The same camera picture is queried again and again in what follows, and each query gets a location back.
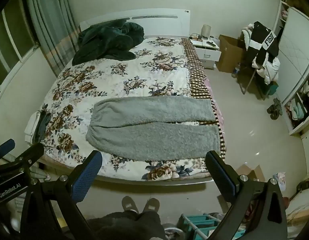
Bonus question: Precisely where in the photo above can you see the grey fleece pants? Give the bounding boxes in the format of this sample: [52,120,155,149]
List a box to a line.
[85,96,221,162]

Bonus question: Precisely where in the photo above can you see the white puffer jacket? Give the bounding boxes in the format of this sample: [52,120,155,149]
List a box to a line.
[252,57,280,85]

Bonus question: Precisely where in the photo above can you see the teal storage rack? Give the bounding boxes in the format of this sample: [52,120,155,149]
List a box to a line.
[178,212,245,240]

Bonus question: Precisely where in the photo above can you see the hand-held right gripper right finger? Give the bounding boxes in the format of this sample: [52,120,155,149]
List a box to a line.
[205,151,288,240]

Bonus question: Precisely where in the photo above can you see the teal folded clothes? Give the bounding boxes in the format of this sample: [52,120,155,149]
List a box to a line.
[293,102,305,120]

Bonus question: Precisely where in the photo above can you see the brown cardboard box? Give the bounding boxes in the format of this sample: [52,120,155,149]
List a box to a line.
[217,34,246,73]

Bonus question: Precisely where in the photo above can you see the person's left grey slipper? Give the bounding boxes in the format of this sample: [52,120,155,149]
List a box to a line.
[121,196,138,213]

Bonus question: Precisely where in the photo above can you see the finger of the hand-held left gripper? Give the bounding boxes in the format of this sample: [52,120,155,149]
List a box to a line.
[0,143,45,173]
[0,139,16,158]

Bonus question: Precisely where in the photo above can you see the black and white jacket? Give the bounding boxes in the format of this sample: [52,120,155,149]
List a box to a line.
[246,21,280,68]

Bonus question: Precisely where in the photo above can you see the dark green blanket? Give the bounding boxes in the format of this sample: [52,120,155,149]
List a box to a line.
[72,22,145,66]

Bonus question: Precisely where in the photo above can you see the metal frame chair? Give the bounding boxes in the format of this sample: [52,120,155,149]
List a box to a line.
[238,30,280,100]

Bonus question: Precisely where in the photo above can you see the white folded cloth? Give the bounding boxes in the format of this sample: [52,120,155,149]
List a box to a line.
[24,111,42,143]

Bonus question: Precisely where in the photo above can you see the white framed window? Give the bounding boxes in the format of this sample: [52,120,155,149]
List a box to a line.
[0,0,41,93]

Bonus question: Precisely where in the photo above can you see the grey green curtain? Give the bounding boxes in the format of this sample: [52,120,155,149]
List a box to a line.
[24,0,81,78]

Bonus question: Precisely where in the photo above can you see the person's grey slipper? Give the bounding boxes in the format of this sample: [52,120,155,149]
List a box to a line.
[142,197,160,214]
[121,196,138,213]

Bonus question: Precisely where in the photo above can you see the person's right grey slipper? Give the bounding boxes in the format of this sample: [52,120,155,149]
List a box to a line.
[142,197,160,214]

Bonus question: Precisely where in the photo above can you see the dark folded cloth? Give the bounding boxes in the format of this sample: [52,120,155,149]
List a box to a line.
[33,112,52,144]

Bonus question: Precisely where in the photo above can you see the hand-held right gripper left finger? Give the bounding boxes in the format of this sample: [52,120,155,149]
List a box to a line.
[20,150,103,240]

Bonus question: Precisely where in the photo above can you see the printed pastel bag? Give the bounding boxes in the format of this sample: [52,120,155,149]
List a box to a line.
[273,172,286,193]

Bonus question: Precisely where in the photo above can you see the white wardrobe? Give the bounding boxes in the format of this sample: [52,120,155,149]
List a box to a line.
[273,0,309,137]

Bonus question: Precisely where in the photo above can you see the white bed with headboard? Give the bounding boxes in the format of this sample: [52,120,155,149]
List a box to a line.
[24,8,226,186]

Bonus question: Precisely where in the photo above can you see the teal storage box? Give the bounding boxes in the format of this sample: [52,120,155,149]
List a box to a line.
[267,82,279,95]

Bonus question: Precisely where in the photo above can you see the white nightstand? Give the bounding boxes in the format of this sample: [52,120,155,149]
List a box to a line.
[189,36,222,70]

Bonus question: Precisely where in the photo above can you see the person's legs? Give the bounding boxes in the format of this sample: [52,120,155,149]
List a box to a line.
[86,210,167,240]

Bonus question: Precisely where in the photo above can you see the white fleece garment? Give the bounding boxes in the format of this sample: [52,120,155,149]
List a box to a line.
[241,23,255,49]

